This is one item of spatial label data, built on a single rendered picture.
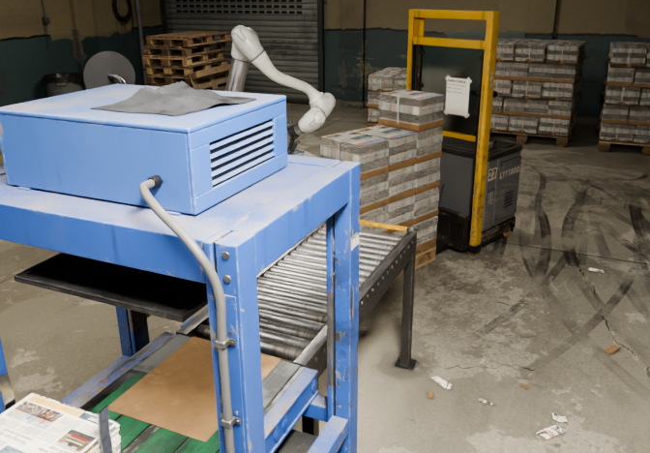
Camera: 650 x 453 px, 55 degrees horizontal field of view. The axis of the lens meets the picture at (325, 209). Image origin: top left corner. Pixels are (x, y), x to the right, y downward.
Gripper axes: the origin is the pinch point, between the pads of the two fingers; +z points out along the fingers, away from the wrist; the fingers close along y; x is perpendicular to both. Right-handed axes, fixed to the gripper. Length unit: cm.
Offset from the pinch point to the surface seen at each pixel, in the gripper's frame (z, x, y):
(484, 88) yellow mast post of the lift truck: -42, 159, 3
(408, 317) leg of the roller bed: -48, 6, 120
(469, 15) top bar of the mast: -50, 161, -50
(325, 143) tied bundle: 15, 48, 6
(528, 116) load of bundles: 145, 525, 11
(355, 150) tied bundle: -10, 47, 19
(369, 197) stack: 2, 57, 50
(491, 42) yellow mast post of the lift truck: -60, 160, -25
